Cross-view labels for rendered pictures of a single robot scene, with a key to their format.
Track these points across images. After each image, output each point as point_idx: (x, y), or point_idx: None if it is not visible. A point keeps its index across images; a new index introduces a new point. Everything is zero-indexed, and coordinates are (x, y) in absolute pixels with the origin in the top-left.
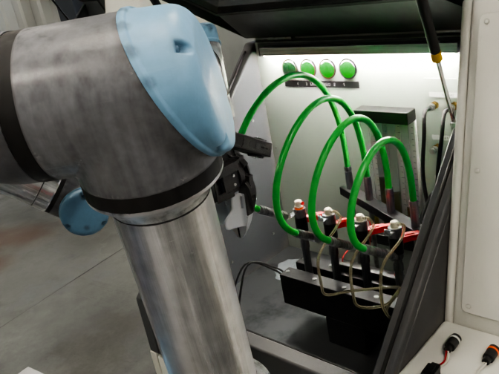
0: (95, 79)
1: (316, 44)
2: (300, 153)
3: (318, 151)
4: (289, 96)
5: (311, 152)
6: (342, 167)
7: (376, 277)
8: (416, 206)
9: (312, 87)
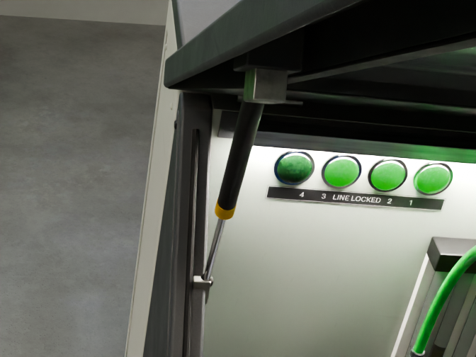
0: None
1: (384, 131)
2: (252, 313)
3: (301, 307)
4: (268, 216)
5: (282, 309)
6: (344, 330)
7: None
8: None
9: (335, 202)
